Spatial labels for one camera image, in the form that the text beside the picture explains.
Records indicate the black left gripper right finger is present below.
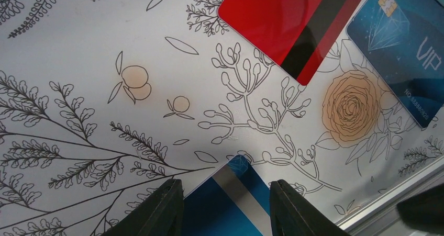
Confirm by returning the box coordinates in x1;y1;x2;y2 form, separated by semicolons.
270;179;349;236

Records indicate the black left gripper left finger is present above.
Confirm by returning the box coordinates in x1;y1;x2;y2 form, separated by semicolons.
104;179;184;236

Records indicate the floral patterned table mat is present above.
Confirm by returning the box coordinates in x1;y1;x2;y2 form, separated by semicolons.
1;0;443;235

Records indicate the blue vip card front centre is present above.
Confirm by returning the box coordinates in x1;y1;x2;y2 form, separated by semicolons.
347;0;443;128

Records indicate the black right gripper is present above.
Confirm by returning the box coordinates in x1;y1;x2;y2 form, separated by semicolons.
396;184;443;234

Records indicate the blue vip card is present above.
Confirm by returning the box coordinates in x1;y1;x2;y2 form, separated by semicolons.
181;155;272;235
347;0;443;128

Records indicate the aluminium rail base front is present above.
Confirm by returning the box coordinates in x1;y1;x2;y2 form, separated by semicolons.
337;157;443;235

